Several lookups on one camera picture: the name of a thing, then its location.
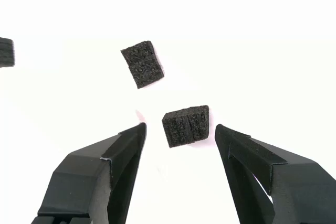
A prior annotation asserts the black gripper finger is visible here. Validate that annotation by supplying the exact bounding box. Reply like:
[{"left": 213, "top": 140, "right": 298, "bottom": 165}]
[
  {"left": 214, "top": 123, "right": 336, "bottom": 224},
  {"left": 30, "top": 122, "right": 147, "bottom": 224}
]

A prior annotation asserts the black foam cube with slit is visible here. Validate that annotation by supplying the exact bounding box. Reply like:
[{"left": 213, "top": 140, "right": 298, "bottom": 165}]
[{"left": 161, "top": 104, "right": 211, "bottom": 148}]

